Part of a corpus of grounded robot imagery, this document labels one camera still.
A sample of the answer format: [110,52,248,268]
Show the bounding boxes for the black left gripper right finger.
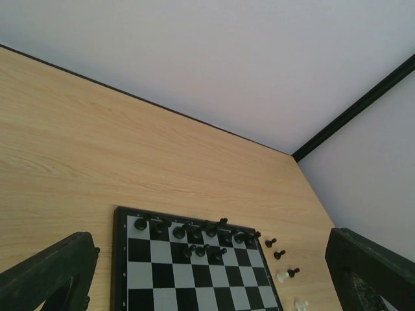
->
[325,228,414,310]

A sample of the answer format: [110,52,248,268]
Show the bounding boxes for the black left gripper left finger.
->
[1,232,97,310]

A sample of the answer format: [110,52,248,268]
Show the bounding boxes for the black pawn six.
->
[287,268,300,278]

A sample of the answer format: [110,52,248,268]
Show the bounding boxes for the black pawn five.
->
[274,249,286,260]

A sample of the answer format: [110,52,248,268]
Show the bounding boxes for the black pawn four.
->
[265,238,277,248]

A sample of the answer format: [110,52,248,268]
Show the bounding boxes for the black pawn one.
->
[182,244,196,259]

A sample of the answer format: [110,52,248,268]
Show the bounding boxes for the black pawn two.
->
[195,244,210,257]

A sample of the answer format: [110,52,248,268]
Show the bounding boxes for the black pawn three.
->
[211,248,227,261]

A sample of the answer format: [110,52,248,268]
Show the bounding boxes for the white chess piece right side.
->
[294,300,309,311]

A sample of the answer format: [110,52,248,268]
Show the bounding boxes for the white pawn near board top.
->
[276,271,289,283]

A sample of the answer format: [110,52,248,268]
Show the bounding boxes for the black rook a8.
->
[134,218,148,231]

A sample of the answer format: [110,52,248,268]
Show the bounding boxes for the black and silver chessboard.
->
[110,207,282,310]

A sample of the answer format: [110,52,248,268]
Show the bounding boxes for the black knight b8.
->
[150,218,172,241]

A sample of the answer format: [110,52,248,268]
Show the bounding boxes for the black bishop c8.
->
[172,222,191,240]

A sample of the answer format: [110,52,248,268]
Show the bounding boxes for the black knight g8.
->
[234,230,250,244]

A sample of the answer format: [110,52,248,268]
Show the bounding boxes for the black queen d8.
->
[190,225,203,240]

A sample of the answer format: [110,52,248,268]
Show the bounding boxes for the black bishop f8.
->
[218,231,234,248]

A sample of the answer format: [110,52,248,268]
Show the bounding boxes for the black king e8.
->
[206,218,228,238]

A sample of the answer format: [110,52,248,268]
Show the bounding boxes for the black enclosure frame post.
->
[292,54,415,163]

